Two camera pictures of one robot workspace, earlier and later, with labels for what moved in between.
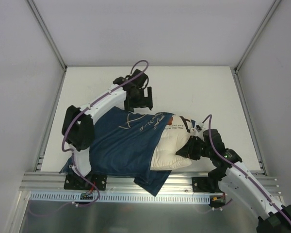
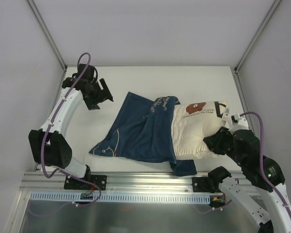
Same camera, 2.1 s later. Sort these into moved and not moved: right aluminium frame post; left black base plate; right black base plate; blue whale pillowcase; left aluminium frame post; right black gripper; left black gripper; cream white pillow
Moved: right black gripper; left black gripper; cream white pillow; blue whale pillowcase
Not moved: right black base plate; left aluminium frame post; right aluminium frame post; left black base plate
